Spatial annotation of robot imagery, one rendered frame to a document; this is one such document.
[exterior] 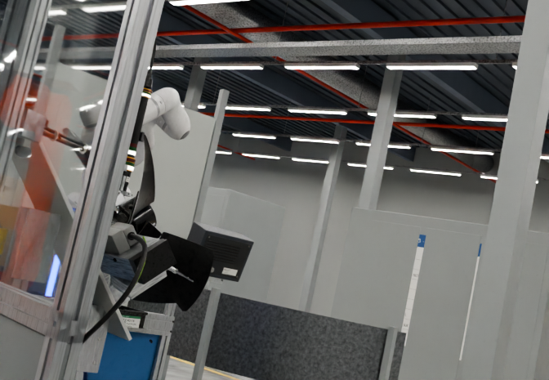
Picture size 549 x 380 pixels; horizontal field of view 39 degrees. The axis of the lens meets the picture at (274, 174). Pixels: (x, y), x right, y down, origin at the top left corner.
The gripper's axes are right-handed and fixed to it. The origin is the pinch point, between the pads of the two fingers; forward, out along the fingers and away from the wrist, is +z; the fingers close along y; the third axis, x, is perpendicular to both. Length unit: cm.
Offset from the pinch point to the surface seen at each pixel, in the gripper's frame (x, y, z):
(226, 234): -24, -68, -29
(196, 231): -25, -57, -35
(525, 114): 131, -400, -120
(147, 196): -21.7, 10.7, 35.7
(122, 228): -32, 19, 40
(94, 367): -74, 5, 18
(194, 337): -78, -130, -122
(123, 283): -47, 13, 37
